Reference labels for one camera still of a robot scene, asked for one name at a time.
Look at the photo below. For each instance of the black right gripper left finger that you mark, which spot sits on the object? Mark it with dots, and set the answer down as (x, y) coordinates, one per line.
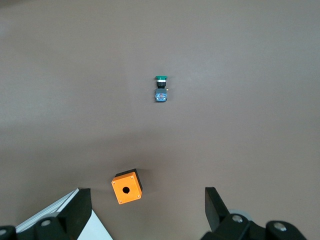
(75, 212)

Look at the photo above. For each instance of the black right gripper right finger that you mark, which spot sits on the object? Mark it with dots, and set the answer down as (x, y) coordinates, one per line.
(216, 215)

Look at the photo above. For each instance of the white drawer cabinet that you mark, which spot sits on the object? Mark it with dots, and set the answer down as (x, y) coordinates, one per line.
(97, 232)

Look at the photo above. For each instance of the green push button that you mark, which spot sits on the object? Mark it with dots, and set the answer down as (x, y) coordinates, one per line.
(161, 96)

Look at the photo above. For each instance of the orange button enclosure box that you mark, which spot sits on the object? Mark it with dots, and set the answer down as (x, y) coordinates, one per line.
(133, 186)

